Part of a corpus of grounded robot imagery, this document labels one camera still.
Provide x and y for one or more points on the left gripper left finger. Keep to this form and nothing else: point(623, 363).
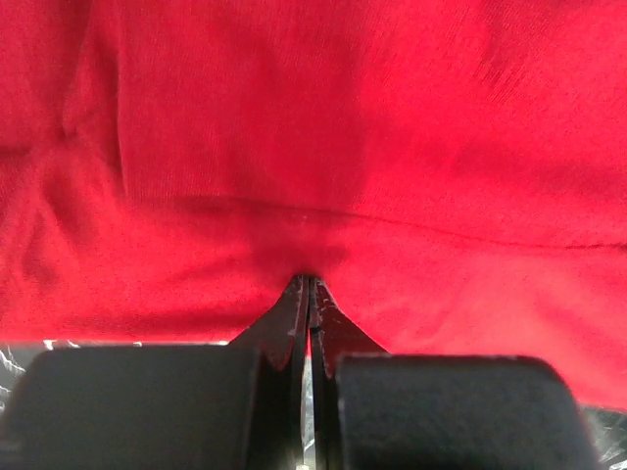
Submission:
point(279, 336)

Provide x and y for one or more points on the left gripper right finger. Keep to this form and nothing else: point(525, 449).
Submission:
point(332, 335)

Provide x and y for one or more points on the red t-shirt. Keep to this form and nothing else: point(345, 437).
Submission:
point(454, 171)

